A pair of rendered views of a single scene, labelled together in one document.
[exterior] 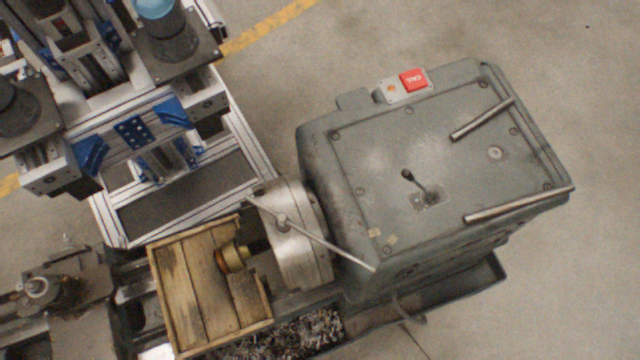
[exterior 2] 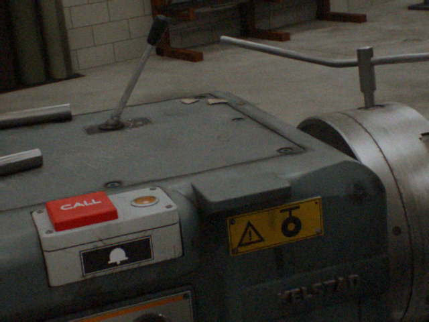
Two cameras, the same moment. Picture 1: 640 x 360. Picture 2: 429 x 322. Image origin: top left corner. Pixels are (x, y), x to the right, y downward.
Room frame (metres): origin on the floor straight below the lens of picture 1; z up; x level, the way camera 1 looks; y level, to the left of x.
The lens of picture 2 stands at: (1.47, -0.10, 1.55)
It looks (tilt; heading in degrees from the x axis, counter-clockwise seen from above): 18 degrees down; 182
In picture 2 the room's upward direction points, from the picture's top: 5 degrees counter-clockwise
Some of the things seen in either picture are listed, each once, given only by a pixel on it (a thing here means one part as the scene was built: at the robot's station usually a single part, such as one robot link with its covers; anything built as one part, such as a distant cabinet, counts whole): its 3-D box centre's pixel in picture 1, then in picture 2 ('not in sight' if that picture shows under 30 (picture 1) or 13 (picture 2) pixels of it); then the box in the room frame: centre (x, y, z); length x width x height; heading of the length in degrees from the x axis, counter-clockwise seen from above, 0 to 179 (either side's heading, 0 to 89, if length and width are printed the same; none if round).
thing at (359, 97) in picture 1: (355, 105); (240, 194); (0.65, -0.10, 1.24); 0.09 x 0.08 x 0.03; 110
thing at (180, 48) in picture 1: (169, 32); not in sight; (0.93, 0.43, 1.21); 0.15 x 0.15 x 0.10
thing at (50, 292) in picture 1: (41, 288); not in sight; (0.21, 0.71, 1.13); 0.08 x 0.08 x 0.03
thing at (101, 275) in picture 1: (79, 292); not in sight; (0.22, 0.68, 0.99); 0.20 x 0.10 x 0.05; 110
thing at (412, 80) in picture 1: (413, 80); (81, 214); (0.71, -0.26, 1.26); 0.06 x 0.06 x 0.02; 20
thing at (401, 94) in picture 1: (404, 90); (107, 233); (0.70, -0.24, 1.23); 0.13 x 0.08 x 0.05; 110
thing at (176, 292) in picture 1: (209, 283); not in sight; (0.25, 0.34, 0.89); 0.36 x 0.30 x 0.04; 20
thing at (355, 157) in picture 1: (417, 181); (108, 297); (0.50, -0.28, 1.06); 0.59 x 0.48 x 0.39; 110
